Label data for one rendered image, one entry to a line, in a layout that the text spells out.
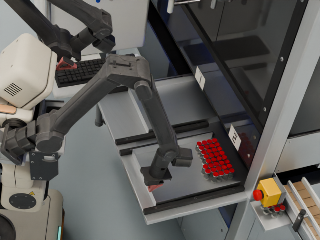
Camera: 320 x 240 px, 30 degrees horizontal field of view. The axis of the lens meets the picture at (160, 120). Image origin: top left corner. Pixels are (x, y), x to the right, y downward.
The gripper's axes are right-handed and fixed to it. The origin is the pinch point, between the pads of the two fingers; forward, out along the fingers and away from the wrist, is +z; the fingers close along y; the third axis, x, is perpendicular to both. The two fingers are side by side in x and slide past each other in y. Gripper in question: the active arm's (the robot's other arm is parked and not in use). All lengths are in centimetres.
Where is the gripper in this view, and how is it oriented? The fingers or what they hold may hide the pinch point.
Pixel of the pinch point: (149, 189)
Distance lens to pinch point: 217.7
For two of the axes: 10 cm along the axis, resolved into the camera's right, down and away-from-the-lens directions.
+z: -2.7, 7.2, 6.4
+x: -3.5, -7.0, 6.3
